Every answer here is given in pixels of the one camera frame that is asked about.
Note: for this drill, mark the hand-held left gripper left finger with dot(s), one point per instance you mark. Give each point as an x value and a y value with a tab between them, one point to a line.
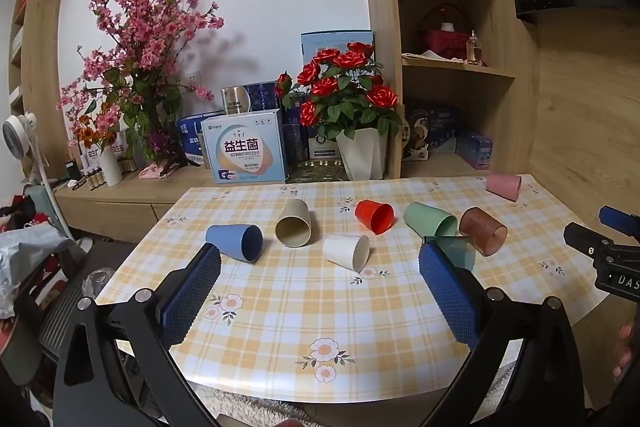
192	292

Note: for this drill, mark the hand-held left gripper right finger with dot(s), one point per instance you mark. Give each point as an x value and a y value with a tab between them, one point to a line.
450	294

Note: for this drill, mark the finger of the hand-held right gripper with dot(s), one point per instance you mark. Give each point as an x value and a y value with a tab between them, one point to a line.
617	219
582	241

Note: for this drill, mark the teal transparent cup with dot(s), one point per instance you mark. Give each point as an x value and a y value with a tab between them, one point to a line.
459	252

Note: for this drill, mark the blue cup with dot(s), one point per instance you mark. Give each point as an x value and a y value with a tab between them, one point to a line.
231	241

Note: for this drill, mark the brown transparent cup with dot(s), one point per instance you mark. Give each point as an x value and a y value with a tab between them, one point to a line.
482	229

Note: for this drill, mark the green cup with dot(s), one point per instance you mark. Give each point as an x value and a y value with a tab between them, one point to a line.
428	220

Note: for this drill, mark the pink cup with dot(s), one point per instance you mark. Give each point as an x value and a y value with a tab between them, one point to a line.
503	185

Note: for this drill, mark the red cup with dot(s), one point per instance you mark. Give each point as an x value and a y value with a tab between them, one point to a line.
374	216

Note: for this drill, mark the white cup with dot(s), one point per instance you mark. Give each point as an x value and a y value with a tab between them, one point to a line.
345	251

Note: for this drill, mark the beige cup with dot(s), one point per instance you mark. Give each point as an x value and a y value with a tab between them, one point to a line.
294	222

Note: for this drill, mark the person's right hand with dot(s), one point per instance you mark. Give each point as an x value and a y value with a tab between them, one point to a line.
627	347

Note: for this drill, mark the wooden low cabinet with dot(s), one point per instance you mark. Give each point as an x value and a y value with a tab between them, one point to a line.
140	202

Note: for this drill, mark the pink cloth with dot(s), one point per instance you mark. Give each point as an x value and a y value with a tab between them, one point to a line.
156	171

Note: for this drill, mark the yellow plaid floral tablecloth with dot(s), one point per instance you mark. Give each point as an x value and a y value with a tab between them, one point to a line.
320	307

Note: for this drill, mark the beige shaggy rug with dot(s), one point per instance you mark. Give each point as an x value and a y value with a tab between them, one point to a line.
250	407

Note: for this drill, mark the black chair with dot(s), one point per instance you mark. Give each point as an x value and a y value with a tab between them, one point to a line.
60	302

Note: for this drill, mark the black mini tripod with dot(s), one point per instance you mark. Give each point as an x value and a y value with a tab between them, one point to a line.
175	158

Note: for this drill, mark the purple box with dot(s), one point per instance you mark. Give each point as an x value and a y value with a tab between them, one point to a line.
475	150

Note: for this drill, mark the small white vase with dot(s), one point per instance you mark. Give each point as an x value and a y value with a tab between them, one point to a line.
95	178

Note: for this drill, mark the blue and white box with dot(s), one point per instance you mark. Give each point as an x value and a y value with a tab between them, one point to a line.
192	138

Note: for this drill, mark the white and blue carton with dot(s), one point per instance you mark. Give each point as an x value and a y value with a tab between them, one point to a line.
247	148

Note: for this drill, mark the orange flowers in white vase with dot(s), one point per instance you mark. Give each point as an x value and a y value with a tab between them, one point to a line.
107	157

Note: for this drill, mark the dark blue printed box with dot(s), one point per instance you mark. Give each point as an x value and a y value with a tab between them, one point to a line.
431	132

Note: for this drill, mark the white angular flower pot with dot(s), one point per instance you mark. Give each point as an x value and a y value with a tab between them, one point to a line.
362	156

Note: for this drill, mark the grey plastic bag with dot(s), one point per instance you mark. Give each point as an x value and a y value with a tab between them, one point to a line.
25	257

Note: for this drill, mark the silver patterned tray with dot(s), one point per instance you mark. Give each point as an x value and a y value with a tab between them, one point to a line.
317	170

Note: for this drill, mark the tall dark blue box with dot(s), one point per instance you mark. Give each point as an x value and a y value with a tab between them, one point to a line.
295	142

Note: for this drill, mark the white box with green label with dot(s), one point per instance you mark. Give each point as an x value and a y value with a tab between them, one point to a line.
322	148

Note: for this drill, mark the dark blue patterned box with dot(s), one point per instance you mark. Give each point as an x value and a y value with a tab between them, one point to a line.
264	96

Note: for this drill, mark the small perfume bottle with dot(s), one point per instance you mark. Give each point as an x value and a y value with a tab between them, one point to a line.
474	49

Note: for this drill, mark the white standing fan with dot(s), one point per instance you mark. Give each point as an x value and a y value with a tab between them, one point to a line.
21	142

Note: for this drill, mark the red rose bouquet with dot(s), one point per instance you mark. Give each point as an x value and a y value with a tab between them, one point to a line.
345	92

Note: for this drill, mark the wooden shelf unit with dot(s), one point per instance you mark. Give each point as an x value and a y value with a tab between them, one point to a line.
450	37

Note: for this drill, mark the pink blossom artificial tree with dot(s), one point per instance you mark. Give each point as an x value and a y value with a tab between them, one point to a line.
142	52

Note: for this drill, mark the red basket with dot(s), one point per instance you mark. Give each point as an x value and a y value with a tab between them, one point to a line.
446	36

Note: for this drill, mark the light blue flat box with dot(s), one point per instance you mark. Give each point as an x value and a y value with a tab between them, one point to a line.
320	44

